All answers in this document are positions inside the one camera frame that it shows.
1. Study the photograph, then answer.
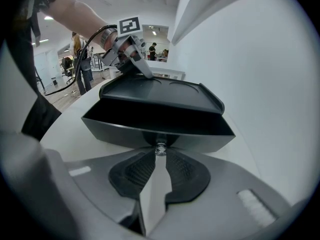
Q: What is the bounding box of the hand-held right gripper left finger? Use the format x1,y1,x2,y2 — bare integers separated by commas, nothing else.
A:
46,146,156,240

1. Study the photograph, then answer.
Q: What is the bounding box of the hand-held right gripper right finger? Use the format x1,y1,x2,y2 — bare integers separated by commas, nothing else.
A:
149,149,293,240

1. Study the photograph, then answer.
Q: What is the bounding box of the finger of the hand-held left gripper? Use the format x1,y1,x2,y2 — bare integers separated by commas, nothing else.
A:
129,55,154,80
117,60,144,77

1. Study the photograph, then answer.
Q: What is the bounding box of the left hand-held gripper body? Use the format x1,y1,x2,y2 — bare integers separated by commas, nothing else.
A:
94,15,147,67

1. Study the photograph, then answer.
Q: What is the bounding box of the black plastic tray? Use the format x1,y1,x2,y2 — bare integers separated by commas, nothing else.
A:
81,97,237,157

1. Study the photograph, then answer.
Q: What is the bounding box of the person's left forearm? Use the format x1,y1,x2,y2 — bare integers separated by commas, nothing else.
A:
53,0,113,46

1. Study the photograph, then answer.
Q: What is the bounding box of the person's left hand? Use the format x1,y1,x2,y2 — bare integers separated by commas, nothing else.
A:
104,32,120,51

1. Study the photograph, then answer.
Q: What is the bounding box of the silver wristwatch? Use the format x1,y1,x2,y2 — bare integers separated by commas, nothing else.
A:
100,27,118,47

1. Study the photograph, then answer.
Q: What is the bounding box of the black swivel chair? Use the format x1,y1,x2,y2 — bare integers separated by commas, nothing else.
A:
61,56,76,85

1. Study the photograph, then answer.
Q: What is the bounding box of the white partition panel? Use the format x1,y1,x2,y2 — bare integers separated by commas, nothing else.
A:
33,48,63,90

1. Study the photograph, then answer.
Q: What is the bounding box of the person's black clothing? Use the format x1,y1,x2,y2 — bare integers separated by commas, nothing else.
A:
4,0,63,142

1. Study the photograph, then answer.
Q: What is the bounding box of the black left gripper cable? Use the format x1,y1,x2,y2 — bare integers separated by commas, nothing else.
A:
44,25,118,96

